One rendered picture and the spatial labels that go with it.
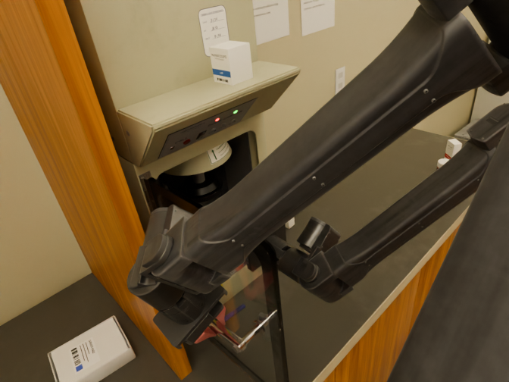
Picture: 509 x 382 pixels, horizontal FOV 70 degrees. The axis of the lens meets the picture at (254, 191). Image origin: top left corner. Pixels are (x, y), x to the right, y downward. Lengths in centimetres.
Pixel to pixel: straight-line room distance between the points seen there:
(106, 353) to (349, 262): 59
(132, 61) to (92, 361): 65
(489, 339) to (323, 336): 75
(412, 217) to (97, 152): 48
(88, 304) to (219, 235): 81
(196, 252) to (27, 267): 86
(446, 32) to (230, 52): 42
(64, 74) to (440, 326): 46
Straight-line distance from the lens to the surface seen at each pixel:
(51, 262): 122
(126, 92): 64
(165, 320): 57
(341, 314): 97
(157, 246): 41
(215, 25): 73
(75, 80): 52
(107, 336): 99
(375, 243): 64
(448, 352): 19
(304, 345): 91
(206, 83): 69
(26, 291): 124
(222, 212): 37
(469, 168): 64
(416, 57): 29
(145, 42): 65
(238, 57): 66
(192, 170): 79
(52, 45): 51
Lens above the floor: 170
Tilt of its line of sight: 33 degrees down
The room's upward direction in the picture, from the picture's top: 7 degrees counter-clockwise
